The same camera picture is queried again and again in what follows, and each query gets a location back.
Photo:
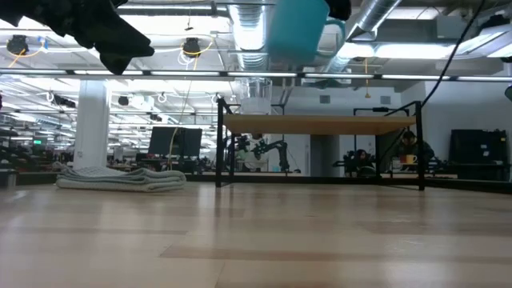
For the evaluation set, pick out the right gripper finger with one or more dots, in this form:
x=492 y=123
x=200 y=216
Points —
x=339 y=8

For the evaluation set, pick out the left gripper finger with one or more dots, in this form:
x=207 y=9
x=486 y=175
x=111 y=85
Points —
x=116 y=64
x=132 y=42

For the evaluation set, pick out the large blue cup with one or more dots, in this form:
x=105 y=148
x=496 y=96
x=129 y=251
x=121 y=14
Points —
x=296 y=28

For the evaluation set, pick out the black background robot arm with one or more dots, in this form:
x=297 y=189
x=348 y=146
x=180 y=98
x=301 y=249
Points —
x=268 y=148

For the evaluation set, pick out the white building pillar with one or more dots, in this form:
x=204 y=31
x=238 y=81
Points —
x=92 y=124

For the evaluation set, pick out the black computer monitor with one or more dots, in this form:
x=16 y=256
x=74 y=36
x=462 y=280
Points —
x=162 y=140
x=193 y=142

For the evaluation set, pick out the white LED light bar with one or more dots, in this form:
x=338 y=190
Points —
x=260 y=74

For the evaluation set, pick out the green exit sign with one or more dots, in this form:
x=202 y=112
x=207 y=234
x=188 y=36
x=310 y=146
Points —
x=37 y=141

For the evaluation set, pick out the folded grey towel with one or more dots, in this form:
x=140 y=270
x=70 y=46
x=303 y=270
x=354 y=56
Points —
x=120 y=180

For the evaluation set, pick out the clear glass cup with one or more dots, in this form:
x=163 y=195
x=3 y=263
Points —
x=256 y=106

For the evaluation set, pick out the person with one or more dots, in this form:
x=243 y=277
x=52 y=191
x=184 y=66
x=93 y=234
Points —
x=418 y=148
x=361 y=160

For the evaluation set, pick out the yellow mug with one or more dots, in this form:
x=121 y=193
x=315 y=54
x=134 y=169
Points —
x=410 y=159

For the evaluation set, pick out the black cabinet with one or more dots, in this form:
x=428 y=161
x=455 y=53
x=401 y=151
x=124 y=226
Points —
x=478 y=152

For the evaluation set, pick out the silver ceiling duct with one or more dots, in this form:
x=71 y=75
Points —
x=250 y=32
x=372 y=16

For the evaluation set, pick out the black ceiling camera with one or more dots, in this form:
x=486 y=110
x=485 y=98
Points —
x=191 y=46
x=17 y=44

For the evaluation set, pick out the wooden shelf black frame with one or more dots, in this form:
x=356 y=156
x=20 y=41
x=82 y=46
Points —
x=320 y=125

